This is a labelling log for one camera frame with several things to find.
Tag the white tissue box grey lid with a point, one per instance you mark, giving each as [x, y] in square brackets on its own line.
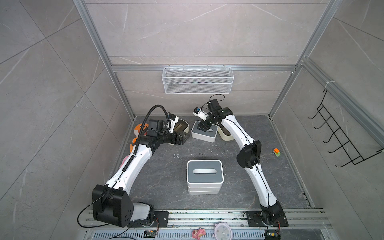
[209, 136]

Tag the white tissue box wooden lid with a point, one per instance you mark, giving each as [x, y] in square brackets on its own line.
[204, 187]

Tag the pink alarm clock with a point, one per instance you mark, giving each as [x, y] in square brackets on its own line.
[123, 161]

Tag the small green orange toy car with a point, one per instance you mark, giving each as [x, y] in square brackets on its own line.
[277, 152]

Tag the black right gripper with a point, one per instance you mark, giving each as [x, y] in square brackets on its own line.
[204, 127]

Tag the white wire mesh basket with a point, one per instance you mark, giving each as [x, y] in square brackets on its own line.
[197, 80]

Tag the orange shark plush toy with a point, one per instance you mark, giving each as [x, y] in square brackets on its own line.
[136, 132]

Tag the cream tissue box dark lid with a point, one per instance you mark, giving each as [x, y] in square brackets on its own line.
[181, 126]

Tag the cream tissue box brown lid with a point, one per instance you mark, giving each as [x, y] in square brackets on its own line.
[225, 134]

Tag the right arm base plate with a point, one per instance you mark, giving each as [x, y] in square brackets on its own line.
[261, 219]

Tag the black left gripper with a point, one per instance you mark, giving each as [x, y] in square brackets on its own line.
[180, 141]

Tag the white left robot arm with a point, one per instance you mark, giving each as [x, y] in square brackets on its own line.
[111, 202]

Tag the small electronics board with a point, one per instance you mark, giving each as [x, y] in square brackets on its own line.
[272, 235]

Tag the white tissue box grey top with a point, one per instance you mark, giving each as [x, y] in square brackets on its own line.
[205, 172]

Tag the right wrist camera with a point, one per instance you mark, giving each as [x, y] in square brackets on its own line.
[198, 112]

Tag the pink bear figurine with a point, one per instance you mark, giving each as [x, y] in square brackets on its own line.
[198, 233]

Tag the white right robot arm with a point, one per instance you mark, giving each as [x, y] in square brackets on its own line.
[248, 158]

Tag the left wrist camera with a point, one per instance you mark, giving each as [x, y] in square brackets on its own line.
[172, 119]

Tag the black wall hook rack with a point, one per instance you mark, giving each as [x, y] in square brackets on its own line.
[337, 133]

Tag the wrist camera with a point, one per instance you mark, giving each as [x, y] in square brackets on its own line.
[198, 112]
[172, 119]

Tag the lilac alarm clock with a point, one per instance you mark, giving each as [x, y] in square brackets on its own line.
[223, 231]

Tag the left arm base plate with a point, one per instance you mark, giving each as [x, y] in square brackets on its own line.
[161, 219]

